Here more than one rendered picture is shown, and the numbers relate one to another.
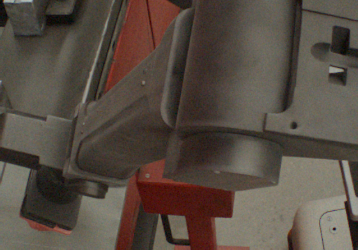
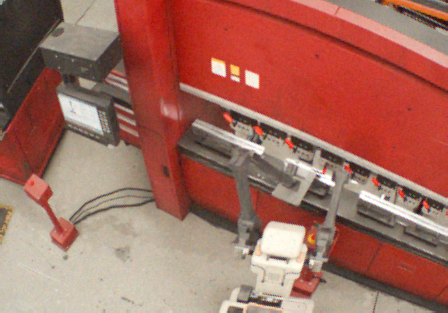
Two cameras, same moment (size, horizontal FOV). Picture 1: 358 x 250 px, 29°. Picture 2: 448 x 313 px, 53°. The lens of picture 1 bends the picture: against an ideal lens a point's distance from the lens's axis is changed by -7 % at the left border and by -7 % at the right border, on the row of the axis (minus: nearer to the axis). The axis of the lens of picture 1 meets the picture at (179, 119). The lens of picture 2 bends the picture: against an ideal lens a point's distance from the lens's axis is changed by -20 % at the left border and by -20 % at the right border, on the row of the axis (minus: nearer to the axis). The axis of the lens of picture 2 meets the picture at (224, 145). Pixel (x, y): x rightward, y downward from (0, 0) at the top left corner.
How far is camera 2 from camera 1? 261 cm
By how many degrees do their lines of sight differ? 57
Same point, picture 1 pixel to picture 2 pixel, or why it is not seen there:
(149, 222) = (335, 270)
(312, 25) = (243, 154)
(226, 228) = (325, 294)
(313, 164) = not seen: outside the picture
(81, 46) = (348, 213)
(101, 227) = (287, 197)
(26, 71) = (346, 199)
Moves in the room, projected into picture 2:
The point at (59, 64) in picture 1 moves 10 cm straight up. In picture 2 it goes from (345, 207) to (347, 199)
